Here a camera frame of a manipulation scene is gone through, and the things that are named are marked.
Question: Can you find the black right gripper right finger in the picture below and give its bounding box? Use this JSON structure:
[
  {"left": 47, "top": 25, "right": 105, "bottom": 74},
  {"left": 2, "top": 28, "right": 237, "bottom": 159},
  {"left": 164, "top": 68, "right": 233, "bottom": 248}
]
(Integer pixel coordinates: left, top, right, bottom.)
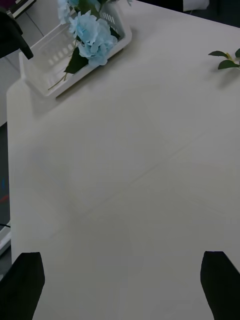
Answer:
[{"left": 199, "top": 250, "right": 240, "bottom": 320}]

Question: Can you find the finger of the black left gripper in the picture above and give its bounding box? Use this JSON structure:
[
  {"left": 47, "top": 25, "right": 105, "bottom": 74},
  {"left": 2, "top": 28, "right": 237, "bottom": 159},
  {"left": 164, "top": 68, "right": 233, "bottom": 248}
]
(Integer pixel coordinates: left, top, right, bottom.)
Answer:
[{"left": 0, "top": 7, "right": 34, "bottom": 61}]

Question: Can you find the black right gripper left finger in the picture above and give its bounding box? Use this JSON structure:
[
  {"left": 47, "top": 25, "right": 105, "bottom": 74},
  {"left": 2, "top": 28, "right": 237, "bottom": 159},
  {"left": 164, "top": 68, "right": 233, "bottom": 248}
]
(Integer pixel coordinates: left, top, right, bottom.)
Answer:
[{"left": 0, "top": 251, "right": 46, "bottom": 320}]

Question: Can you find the pale blue artificial flower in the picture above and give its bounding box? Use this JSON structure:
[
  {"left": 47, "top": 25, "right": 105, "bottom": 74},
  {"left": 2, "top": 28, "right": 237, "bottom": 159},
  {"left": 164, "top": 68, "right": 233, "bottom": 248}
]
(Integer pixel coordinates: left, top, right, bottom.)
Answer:
[
  {"left": 56, "top": 0, "right": 106, "bottom": 25},
  {"left": 47, "top": 10, "right": 121, "bottom": 91}
]

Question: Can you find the shallow white slotted box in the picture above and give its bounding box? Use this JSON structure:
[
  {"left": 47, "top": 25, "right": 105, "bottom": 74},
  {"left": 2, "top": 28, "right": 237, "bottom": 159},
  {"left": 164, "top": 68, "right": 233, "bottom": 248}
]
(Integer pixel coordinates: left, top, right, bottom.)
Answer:
[{"left": 18, "top": 1, "right": 133, "bottom": 98}]

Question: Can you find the loose green leaf twig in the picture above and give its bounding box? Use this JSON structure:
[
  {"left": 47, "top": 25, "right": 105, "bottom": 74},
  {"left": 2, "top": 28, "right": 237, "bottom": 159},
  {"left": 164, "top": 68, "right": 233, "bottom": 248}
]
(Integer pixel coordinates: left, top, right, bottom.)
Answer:
[{"left": 208, "top": 48, "right": 240, "bottom": 71}]

